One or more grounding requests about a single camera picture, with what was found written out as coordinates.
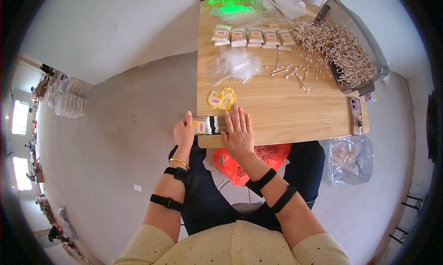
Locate person's legs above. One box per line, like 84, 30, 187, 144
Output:
168, 140, 326, 236

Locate black wrist band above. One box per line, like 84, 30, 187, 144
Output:
164, 167, 192, 187
245, 168, 277, 198

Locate stacks of clear containers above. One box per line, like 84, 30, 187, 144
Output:
44, 74, 88, 119

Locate scattered cotton swabs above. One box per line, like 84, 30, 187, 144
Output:
265, 51, 312, 94

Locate black forearm strap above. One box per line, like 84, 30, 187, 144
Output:
271, 185, 297, 214
150, 194, 184, 212

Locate black metal rack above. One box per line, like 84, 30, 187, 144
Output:
389, 195, 425, 245

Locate heap of clear plastic sleeves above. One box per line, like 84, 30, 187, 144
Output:
203, 48, 262, 88

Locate red plastic bag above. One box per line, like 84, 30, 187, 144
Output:
213, 143, 293, 187

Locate cotton swab packet yellow label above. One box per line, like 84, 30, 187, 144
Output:
192, 115, 236, 136

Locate grey stool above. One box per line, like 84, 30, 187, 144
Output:
231, 202, 264, 214

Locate pile of yellow labels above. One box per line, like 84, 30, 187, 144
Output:
207, 87, 236, 110

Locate clear bag of swabs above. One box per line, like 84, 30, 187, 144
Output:
319, 135, 375, 187

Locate cluttered workbenches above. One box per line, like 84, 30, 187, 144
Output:
21, 62, 84, 257

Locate gold bracelet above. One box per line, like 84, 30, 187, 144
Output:
169, 157, 190, 171

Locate crumpled clear plastic bags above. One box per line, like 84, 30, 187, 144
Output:
252, 0, 307, 21

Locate person's right hand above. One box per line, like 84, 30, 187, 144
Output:
221, 106, 256, 158

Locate person's body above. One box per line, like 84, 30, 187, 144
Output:
112, 220, 352, 265

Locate grey plastic bin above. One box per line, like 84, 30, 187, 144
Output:
314, 0, 390, 96

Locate row of packed swab packets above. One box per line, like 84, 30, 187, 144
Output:
211, 22, 296, 52

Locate pile of loose cotton swabs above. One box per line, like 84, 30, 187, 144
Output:
290, 20, 378, 89

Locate person's left hand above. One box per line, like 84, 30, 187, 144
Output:
174, 111, 195, 148

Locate phone with patterned case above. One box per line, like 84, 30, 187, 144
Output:
349, 97, 364, 136

